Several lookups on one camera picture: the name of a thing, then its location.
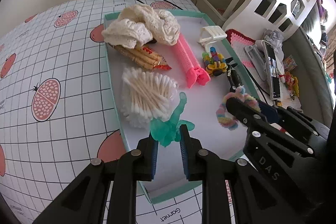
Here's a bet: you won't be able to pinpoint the checked fruit print bedsheet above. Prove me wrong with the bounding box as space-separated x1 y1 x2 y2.
0 0 237 224

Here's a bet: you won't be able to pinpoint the green rubber lizard toy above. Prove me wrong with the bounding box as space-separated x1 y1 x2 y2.
150 92 195 147

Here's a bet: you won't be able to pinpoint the bag of cotton swabs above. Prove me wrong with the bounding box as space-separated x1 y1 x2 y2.
121 67 178 128

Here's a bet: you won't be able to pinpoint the white hair claw clip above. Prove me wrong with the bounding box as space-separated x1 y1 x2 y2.
198 26 227 47

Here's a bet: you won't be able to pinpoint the cream lace scrunchies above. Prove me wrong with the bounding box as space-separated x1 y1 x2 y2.
101 4 181 49

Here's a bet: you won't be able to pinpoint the smartphone on stand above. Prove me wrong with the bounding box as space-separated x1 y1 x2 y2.
262 41 281 100

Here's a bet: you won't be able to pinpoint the pink hair roller clip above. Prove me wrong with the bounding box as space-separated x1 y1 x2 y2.
172 33 210 89

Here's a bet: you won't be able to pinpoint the yellow rice cracker packet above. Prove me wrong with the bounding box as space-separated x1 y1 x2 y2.
113 46 171 71

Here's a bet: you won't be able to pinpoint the teal shallow box tray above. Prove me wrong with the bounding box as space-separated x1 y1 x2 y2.
105 10 247 203

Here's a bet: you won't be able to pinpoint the black toy car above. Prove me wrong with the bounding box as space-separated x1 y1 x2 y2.
147 39 157 44

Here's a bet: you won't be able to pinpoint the black gold action figure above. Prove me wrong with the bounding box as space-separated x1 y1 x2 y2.
225 57 243 92

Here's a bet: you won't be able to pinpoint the grey phone stand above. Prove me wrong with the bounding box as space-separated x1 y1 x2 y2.
244 45 267 81

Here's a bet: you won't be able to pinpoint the colourful block fidget toy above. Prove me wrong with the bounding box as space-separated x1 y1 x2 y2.
202 47 227 77

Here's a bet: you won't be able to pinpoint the pastel rainbow fuzzy scrunchie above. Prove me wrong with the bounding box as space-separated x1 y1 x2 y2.
216 86 261 131

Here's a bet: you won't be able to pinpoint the crumpled grey tissue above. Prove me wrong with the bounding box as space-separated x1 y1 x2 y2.
263 29 284 59

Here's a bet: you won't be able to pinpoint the white cutout headboard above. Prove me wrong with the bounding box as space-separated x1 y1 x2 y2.
223 0 317 40

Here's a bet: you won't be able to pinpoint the crochet red pink mat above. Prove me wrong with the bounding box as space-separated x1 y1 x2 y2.
226 29 269 95

